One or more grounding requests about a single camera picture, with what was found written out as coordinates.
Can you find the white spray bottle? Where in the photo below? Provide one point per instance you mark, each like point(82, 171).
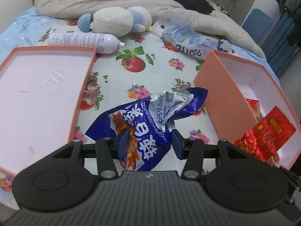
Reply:
point(104, 43)

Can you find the light blue plastic bag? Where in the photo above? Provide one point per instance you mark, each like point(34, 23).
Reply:
point(177, 33)

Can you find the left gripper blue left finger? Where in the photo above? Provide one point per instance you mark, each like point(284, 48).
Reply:
point(122, 143)

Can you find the pink box lid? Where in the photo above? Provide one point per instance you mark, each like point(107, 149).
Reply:
point(41, 92)

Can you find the pink cardboard box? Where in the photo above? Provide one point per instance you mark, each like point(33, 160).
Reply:
point(231, 81)

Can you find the white blue plush toy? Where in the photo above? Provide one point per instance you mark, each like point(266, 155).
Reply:
point(116, 21)

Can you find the shiny red foil snack packet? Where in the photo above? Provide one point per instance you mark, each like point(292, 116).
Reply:
point(268, 136)

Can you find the blue white snack bag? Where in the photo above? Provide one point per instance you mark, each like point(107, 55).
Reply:
point(150, 121)

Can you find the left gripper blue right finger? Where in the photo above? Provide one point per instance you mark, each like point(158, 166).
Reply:
point(178, 143)

